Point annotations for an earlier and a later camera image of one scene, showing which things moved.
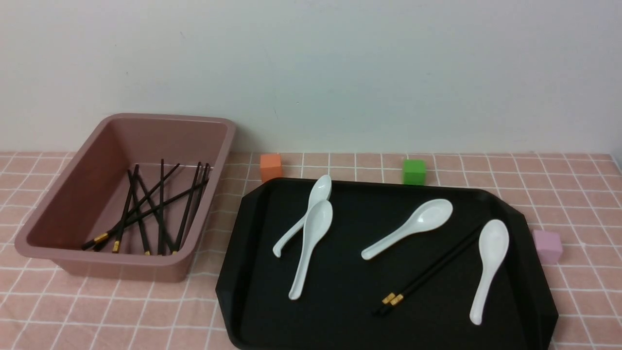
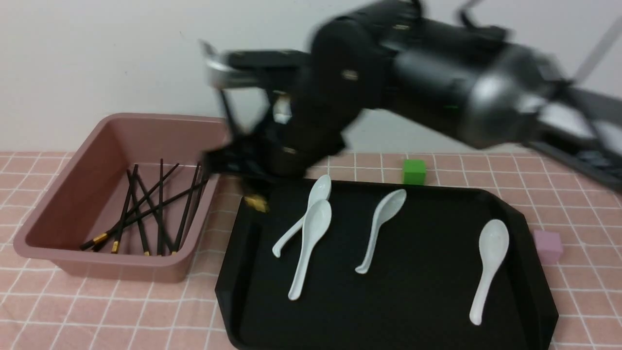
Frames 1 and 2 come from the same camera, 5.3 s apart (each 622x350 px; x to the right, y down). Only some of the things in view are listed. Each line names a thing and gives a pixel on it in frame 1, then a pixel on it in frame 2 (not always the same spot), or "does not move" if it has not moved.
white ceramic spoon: x=430 y=215 → x=388 y=207
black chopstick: x=388 y=299 → x=257 y=202
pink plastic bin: x=132 y=202 does not move
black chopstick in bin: x=125 y=211 does not move
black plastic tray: x=403 y=265 does not move
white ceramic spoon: x=493 y=246 does not move
